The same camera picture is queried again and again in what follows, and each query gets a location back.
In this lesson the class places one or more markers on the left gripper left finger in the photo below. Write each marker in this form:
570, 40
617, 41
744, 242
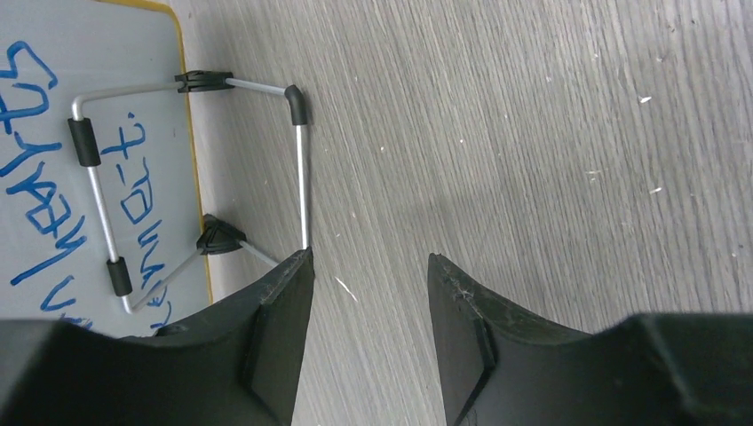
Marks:
236, 362

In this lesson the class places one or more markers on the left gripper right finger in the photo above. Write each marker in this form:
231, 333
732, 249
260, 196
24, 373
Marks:
501, 364

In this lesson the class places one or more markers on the yellow framed whiteboard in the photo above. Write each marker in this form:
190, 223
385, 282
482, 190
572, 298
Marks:
100, 205

